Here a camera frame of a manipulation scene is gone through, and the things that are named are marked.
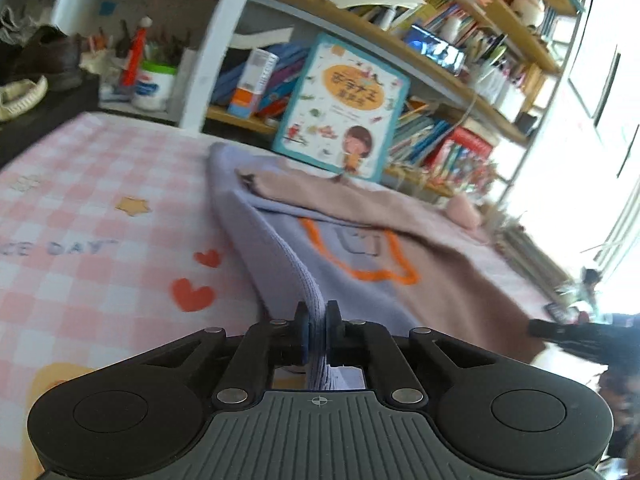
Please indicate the cream canvas shoe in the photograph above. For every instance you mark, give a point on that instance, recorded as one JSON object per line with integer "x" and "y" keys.
{"x": 22, "y": 97}

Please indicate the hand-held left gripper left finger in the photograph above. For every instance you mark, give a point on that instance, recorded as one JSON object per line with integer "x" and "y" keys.
{"x": 301, "y": 340}

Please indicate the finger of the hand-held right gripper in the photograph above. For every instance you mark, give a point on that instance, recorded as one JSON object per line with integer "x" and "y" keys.
{"x": 565, "y": 332}

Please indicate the white and orange carton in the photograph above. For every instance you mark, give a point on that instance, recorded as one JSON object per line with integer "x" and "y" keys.
{"x": 252, "y": 80}

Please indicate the white plastic bottle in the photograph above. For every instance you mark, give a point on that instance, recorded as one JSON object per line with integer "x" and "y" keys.
{"x": 452, "y": 30}

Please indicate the bunch of pens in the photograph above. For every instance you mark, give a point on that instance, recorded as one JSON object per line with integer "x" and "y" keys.
{"x": 167, "y": 52}

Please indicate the white canister with green rim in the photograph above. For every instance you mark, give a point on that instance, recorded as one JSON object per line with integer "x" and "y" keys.
{"x": 152, "y": 85}

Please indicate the pink checked cartoon tablecloth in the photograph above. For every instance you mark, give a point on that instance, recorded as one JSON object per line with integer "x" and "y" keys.
{"x": 100, "y": 210}

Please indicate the pink plush toy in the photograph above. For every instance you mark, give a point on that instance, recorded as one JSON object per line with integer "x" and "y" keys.
{"x": 462, "y": 210}

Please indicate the black bag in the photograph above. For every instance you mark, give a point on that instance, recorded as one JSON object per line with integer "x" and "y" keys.
{"x": 60, "y": 110}

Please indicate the cream cloth bag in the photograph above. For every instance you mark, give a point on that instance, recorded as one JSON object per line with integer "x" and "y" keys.
{"x": 100, "y": 60}

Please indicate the wooden and white bookshelf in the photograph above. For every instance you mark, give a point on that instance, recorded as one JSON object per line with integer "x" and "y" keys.
{"x": 215, "y": 60}

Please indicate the stack of notebooks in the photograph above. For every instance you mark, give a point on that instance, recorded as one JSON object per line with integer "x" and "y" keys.
{"x": 530, "y": 260}

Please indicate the brown leather shoe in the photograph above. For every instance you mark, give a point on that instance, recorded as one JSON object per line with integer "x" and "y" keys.
{"x": 50, "y": 60}

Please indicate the row of blue books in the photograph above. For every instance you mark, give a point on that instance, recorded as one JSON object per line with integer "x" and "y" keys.
{"x": 285, "y": 65}

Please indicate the white pen organiser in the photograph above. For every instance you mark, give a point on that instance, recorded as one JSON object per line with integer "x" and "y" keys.
{"x": 495, "y": 80}

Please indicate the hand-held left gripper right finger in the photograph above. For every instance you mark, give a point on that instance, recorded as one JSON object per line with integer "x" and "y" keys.
{"x": 331, "y": 335}

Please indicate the shelf of mixed books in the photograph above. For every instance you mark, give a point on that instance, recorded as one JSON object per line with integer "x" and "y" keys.
{"x": 435, "y": 0}

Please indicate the red tassel ornament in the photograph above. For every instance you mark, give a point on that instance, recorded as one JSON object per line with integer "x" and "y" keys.
{"x": 135, "y": 55}

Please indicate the teal children's picture book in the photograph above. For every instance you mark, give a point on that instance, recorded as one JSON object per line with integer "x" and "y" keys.
{"x": 340, "y": 110}

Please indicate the row of red books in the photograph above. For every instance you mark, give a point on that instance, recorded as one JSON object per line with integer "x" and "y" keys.
{"x": 460, "y": 152}

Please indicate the row of slim picture books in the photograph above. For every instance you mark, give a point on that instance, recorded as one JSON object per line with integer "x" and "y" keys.
{"x": 415, "y": 135}

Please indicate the purple and pink sweater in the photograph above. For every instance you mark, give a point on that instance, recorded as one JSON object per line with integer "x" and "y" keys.
{"x": 350, "y": 250}

